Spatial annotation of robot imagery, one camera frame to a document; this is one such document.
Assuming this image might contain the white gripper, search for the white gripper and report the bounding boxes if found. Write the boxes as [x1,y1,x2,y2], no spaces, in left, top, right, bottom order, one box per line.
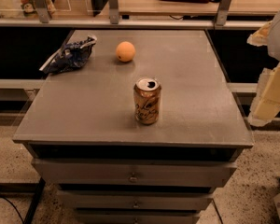
[247,10,280,127]

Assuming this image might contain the metal shelf rail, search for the metal shelf rail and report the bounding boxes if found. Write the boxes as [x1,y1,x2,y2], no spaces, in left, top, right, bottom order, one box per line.
[0,6,265,30]

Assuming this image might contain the blue chip bag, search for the blue chip bag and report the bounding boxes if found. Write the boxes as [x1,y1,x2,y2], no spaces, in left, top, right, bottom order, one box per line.
[39,35,97,74]

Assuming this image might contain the grey drawer cabinet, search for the grey drawer cabinet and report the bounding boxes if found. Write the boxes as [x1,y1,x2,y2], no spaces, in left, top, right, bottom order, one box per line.
[14,30,253,224]

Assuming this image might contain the orange soda can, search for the orange soda can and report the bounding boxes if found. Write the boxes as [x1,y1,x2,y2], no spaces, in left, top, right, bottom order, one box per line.
[133,77,161,125]

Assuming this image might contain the black floor cable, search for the black floor cable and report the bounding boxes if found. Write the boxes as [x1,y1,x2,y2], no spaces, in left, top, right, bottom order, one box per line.
[0,189,25,224]

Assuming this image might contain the orange fruit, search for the orange fruit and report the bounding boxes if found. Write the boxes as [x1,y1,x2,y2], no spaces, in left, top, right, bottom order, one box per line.
[116,41,135,63]

